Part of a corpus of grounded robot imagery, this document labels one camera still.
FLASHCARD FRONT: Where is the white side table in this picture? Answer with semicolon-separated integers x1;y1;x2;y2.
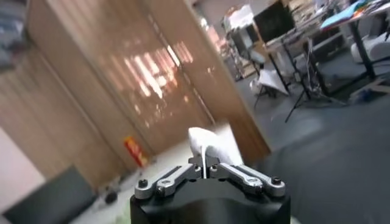
69;121;244;224

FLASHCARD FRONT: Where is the black monitor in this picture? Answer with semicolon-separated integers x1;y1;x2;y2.
252;1;297;44

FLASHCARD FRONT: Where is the black round device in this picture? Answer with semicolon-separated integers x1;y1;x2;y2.
104;190;119;205

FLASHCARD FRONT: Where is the white reflector board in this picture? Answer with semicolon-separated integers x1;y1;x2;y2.
249;69;289;97

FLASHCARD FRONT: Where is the red chips can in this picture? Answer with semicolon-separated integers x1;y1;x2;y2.
123;136;149;168

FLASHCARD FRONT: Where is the black tripod stand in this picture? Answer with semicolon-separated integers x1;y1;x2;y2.
254;39;348;123

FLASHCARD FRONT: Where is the white printed t-shirt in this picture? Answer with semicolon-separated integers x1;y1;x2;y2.
188;127;235;180

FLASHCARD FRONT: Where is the white standing desk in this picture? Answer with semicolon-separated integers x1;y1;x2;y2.
264;0;390;98

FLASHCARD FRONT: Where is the wooden folding screen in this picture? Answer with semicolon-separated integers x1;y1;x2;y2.
0;0;272;189

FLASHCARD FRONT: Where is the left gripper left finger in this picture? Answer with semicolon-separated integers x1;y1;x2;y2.
133;155;204;201

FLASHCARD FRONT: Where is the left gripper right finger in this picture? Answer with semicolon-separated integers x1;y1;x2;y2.
206;155;287;198

